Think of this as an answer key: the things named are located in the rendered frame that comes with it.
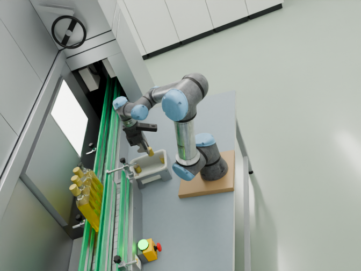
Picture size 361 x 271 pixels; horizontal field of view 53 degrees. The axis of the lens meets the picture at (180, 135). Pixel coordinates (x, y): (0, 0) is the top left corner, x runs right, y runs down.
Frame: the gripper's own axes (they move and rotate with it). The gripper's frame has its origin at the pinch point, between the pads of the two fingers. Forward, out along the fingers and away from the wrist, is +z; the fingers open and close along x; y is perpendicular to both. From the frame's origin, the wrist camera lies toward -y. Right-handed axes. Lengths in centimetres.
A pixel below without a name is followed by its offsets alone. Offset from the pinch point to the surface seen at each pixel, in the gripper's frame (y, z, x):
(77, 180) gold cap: 27, -23, 36
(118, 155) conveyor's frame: 20.4, 4.3, -11.6
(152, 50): 9, 81, -347
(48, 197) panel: 40, -24, 41
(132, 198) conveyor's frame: 12.0, 4.2, 28.4
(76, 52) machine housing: 30, -43, -72
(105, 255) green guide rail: 22, -2, 63
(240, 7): -129, 67, -343
